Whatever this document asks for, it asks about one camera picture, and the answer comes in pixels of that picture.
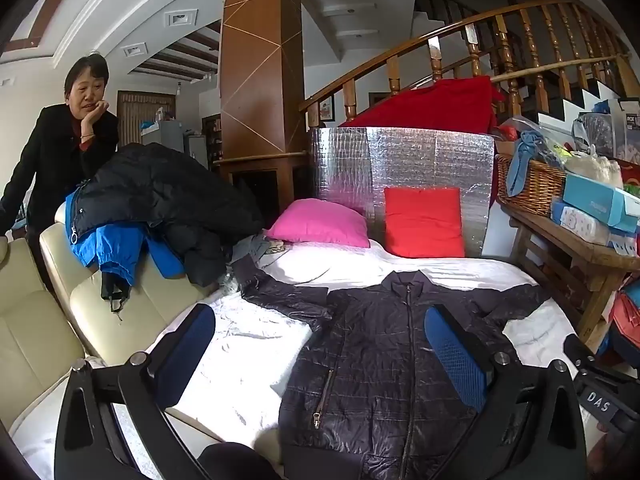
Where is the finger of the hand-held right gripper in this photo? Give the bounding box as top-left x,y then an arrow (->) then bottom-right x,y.
563,332 -> 598,372

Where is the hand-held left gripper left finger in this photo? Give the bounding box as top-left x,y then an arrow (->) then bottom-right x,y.
54,304 -> 217,480

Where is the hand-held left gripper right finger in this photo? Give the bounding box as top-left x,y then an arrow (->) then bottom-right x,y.
424,305 -> 588,480

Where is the dark quilted zip jacket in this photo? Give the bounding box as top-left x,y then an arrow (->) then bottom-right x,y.
231,255 -> 551,480

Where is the white textured bed sheet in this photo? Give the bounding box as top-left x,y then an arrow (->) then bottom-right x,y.
10,237 -> 596,480

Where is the wooden side table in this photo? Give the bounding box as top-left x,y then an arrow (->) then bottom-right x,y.
496,195 -> 640,353

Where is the grey fringed cloth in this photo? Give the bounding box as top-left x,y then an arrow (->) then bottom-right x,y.
227,232 -> 291,281

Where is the dark cloth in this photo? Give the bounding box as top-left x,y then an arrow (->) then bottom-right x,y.
197,441 -> 283,480

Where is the white patterned tissue pack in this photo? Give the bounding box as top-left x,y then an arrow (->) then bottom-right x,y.
550,197 -> 613,246

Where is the blue jacket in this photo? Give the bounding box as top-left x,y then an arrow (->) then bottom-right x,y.
65,187 -> 187,313

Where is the red pillow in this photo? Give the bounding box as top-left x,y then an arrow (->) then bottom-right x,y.
383,186 -> 467,259

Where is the cream leather sofa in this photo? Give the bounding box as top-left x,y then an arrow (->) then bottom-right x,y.
0,200 -> 221,431

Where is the blue cardboard box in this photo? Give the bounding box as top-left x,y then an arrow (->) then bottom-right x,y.
562,172 -> 640,233

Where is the pile of black and blue coats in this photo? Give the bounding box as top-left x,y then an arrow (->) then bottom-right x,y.
70,142 -> 266,286

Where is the wicker basket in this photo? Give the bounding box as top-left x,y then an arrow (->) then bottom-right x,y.
495,152 -> 568,218

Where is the pink pillow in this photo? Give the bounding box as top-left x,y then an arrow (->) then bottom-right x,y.
265,198 -> 371,249

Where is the silver foil insulation board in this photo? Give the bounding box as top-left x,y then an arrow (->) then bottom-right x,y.
307,126 -> 496,258

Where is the blue rag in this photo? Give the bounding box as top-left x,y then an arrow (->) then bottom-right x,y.
506,131 -> 553,198

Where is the grey refrigerator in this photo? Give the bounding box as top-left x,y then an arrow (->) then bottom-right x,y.
141,120 -> 208,171

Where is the clear plastic bag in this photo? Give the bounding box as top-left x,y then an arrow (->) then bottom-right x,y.
571,111 -> 618,161

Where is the red cloth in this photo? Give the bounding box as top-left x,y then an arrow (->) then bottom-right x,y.
340,76 -> 506,136

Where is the wooden stair railing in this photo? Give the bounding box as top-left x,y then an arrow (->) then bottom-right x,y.
299,0 -> 632,128

